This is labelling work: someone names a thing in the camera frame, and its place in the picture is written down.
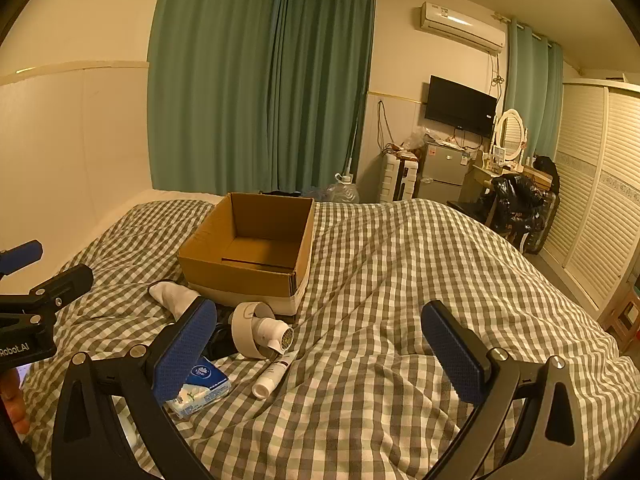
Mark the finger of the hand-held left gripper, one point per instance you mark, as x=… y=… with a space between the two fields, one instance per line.
x=67 y=280
x=22 y=254

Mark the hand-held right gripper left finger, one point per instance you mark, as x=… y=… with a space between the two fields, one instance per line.
x=185 y=347

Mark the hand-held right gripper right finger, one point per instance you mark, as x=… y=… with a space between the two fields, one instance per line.
x=455 y=355

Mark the blue tissue packet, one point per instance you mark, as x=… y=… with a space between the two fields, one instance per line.
x=206 y=385

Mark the white sock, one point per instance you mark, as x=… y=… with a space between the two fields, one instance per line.
x=170 y=295

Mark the white hair dryer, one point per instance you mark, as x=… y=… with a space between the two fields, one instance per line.
x=245 y=330

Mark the white tube bottle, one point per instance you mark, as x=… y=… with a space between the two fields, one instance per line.
x=267 y=382

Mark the brown cardboard box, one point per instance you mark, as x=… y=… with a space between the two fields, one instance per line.
x=250 y=280

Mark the person's left hand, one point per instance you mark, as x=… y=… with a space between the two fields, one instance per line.
x=12 y=405

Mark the grey checked blanket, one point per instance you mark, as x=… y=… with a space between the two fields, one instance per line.
x=375 y=310

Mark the dark translucent case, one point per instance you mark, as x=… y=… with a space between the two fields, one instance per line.
x=540 y=225

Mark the black jacket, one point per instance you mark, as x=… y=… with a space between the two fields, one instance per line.
x=515 y=200

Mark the beige dressing table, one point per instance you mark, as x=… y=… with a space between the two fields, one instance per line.
x=475 y=185

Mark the wooden stool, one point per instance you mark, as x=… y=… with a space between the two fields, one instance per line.
x=625 y=315

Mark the black plastic bag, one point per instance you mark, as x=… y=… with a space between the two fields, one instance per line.
x=280 y=192

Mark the grey small fridge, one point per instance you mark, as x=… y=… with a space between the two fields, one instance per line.
x=442 y=172

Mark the white suitcase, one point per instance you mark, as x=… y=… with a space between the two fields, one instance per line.
x=397 y=180

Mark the clear water jug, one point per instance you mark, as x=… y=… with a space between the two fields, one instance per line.
x=344 y=192

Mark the bag of clear bottles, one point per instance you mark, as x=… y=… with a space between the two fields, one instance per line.
x=316 y=194

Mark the clear plastic bag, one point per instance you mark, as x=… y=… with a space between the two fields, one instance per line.
x=415 y=141

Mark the white pole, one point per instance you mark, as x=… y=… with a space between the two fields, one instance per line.
x=351 y=155

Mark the white oval mirror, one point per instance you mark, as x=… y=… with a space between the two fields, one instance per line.
x=511 y=132

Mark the white slatted wardrobe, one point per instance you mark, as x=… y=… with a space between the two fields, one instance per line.
x=595 y=170

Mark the light green curtain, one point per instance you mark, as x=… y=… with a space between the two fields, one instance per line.
x=535 y=90

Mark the white air conditioner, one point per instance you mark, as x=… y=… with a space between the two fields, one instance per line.
x=460 y=22

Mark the black wall television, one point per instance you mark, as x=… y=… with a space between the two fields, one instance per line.
x=460 y=105

